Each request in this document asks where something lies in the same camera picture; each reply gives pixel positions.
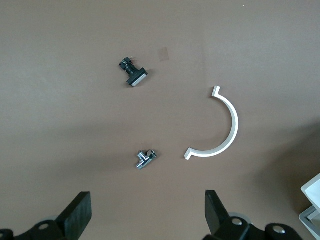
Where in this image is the white container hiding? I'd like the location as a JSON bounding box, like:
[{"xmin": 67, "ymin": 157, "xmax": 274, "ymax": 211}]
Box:
[{"xmin": 299, "ymin": 173, "xmax": 320, "ymax": 209}]

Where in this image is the white drawer cabinet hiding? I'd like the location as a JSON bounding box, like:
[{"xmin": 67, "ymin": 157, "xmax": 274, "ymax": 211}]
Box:
[{"xmin": 298, "ymin": 206, "xmax": 320, "ymax": 238}]

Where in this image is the black rectangular push button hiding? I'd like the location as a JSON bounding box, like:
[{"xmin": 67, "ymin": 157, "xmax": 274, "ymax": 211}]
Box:
[{"xmin": 118, "ymin": 57, "xmax": 149, "ymax": 89}]

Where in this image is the white semicircular bracket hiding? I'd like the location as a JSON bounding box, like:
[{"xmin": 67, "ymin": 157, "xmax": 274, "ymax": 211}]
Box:
[{"xmin": 183, "ymin": 85, "xmax": 240, "ymax": 161}]

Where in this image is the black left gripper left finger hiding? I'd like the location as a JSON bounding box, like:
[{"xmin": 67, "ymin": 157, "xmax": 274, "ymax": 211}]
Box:
[{"xmin": 27, "ymin": 191, "xmax": 93, "ymax": 240}]

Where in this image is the chrome metal fitting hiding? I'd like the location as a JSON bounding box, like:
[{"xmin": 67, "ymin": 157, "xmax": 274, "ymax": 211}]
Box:
[{"xmin": 136, "ymin": 149, "xmax": 158, "ymax": 171}]

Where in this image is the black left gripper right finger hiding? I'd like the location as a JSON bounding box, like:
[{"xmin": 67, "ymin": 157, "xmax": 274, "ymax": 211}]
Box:
[{"xmin": 204, "ymin": 189, "xmax": 253, "ymax": 240}]

